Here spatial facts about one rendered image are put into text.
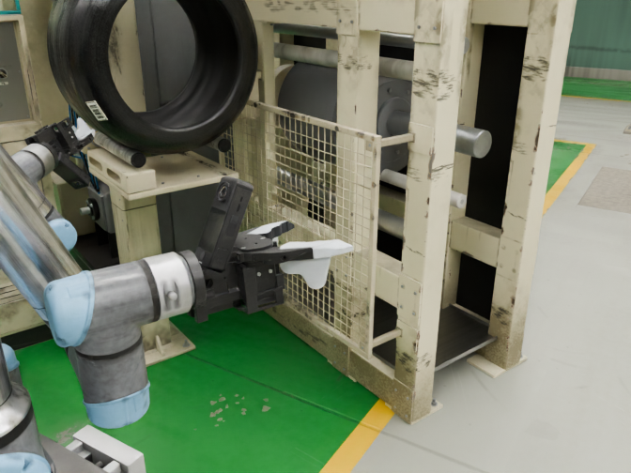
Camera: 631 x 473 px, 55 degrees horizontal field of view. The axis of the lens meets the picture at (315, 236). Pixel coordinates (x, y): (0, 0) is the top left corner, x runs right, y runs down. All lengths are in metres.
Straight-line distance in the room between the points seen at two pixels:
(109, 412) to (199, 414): 1.45
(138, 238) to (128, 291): 1.62
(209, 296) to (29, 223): 0.22
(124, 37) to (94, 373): 1.56
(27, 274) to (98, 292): 0.13
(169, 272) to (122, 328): 0.08
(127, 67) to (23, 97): 0.48
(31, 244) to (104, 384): 0.19
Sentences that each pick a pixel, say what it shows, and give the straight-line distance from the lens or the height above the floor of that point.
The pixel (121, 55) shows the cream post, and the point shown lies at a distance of 2.16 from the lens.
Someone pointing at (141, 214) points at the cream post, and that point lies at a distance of 2.29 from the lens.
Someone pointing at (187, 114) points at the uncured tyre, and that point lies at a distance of 2.12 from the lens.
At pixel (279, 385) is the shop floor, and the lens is 2.30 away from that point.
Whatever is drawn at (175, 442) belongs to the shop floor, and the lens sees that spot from 2.12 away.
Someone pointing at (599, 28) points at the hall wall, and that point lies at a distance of 10.38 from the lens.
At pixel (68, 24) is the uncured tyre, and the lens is 1.76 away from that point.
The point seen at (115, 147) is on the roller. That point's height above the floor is 0.91.
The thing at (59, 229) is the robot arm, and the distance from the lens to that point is 1.32.
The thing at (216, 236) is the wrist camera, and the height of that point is 1.09.
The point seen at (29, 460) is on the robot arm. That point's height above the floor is 0.92.
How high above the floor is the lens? 1.38
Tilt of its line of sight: 23 degrees down
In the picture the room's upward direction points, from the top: straight up
